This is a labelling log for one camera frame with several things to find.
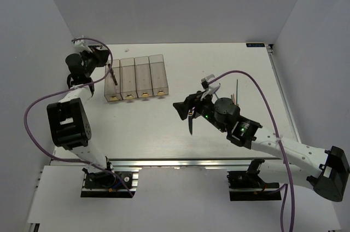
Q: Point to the blue label sticker right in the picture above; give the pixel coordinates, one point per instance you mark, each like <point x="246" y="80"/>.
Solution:
<point x="255" y="45"/>

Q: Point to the aluminium table edge rail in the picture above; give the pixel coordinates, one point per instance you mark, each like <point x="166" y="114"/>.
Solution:
<point x="182" y="163"/>

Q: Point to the white front panel board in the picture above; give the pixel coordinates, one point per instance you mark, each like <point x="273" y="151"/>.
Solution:
<point x="189" y="199"/>

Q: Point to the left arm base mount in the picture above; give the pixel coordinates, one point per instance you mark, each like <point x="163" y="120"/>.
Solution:
<point x="103" y="185"/>

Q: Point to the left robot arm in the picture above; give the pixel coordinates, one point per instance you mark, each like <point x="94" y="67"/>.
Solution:
<point x="69" y="125"/>

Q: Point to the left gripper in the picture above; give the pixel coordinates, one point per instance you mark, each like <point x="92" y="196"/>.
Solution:
<point x="100" y="56"/>

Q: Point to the smoky clear container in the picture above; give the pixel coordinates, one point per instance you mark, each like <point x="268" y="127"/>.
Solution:
<point x="128" y="78"/>
<point x="112" y="90"/>
<point x="158" y="75"/>
<point x="143" y="77"/>

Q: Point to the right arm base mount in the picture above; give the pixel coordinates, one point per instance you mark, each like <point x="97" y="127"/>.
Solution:
<point x="246" y="185"/>

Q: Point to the black knife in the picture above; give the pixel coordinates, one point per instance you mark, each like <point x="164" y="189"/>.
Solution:
<point x="190" y="121"/>

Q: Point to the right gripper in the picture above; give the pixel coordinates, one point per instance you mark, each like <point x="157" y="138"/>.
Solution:
<point x="196" y="100"/>

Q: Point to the green chopstick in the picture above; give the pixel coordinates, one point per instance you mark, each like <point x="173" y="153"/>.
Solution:
<point x="237" y="88"/>

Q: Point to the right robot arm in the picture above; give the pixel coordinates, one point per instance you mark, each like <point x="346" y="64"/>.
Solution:
<point x="325" y="171"/>

